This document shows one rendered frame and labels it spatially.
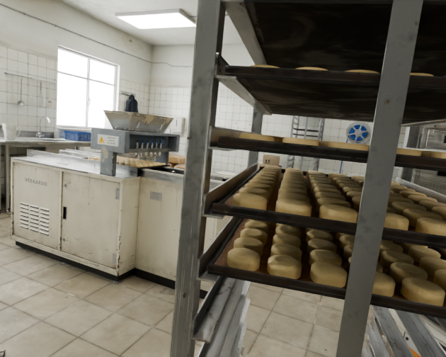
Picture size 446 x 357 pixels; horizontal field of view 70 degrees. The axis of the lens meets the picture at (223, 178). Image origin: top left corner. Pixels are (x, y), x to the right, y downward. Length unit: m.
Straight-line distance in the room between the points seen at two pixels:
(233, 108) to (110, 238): 4.62
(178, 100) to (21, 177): 4.62
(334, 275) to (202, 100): 0.29
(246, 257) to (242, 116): 6.14
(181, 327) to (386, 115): 0.39
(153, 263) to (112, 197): 0.61
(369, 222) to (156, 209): 2.17
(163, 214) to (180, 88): 5.09
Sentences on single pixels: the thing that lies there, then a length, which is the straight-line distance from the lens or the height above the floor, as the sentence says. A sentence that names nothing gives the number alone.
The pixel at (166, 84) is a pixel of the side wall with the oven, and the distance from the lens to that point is 7.49.
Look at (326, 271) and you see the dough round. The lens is 0.49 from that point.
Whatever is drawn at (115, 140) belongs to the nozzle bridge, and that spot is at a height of 1.10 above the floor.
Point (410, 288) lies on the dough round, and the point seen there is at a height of 1.06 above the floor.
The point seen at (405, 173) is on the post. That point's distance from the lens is 1.06.
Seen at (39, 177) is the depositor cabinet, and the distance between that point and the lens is 3.11.
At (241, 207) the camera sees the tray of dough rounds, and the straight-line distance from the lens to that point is 0.43.
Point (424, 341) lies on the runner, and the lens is 0.84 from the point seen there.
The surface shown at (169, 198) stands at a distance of 2.42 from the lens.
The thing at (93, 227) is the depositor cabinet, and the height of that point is 0.41.
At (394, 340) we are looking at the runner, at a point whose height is 0.77.
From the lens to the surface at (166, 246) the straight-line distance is 2.52.
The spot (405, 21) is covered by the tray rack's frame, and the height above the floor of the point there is 1.38.
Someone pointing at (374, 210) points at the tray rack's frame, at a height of 1.16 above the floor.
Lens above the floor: 1.24
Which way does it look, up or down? 8 degrees down
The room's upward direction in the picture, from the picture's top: 6 degrees clockwise
